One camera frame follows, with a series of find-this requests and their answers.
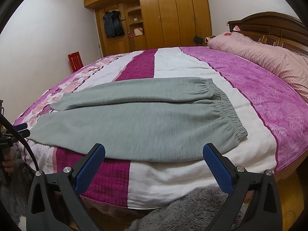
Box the pink checked pillow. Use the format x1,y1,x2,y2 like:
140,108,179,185
208,32,308,101

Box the dark jacket hanging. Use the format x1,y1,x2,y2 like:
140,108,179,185
103,10,125,38

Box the grey fluffy sleeve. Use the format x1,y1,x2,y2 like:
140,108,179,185
125,186,249,231

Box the dark wooden headboard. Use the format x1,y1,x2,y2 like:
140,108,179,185
228,12,307,57

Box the black cable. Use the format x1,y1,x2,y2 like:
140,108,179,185
0,113,40,174

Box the grey sweatpants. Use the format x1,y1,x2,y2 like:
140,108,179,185
30,77,247,162

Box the yellow wooden wardrobe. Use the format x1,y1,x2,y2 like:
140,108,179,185
84,0,212,56

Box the red folding chair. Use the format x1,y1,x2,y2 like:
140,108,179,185
68,52,84,73

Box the small black speaker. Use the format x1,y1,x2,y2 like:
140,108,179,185
193,36,204,44

